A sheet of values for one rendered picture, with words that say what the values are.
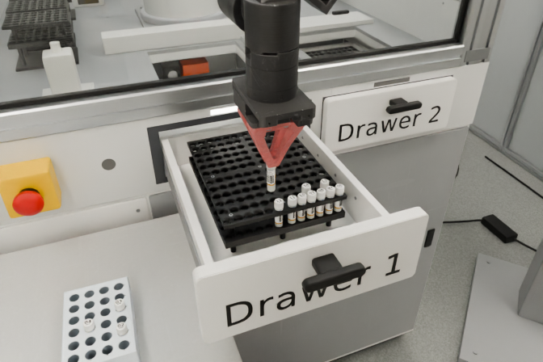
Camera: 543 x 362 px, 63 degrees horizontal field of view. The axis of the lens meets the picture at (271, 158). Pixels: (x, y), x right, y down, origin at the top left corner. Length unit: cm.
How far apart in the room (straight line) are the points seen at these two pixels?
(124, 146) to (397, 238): 44
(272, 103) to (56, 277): 45
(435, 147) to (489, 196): 127
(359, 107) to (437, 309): 103
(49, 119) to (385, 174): 67
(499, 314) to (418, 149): 85
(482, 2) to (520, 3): 158
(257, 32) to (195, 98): 31
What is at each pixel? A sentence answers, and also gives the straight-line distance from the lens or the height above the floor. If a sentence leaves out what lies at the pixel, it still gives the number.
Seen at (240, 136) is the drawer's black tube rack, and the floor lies 90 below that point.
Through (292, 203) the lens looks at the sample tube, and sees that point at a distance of 60.
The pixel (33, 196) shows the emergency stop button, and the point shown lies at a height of 89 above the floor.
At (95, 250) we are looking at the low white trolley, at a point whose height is 76.
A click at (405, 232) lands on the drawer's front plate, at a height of 91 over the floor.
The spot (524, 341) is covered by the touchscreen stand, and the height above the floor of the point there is 4.
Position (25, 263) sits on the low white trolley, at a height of 76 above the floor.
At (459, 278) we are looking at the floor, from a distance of 186.
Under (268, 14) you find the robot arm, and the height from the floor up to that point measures 116.
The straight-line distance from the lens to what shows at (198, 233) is 58.
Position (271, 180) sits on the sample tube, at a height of 95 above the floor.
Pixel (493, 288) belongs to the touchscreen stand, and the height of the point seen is 4.
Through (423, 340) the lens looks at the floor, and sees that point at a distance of 163.
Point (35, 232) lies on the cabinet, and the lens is 85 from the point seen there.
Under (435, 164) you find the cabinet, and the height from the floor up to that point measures 71.
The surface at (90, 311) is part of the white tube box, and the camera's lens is 66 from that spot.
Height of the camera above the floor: 128
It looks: 33 degrees down
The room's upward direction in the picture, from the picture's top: straight up
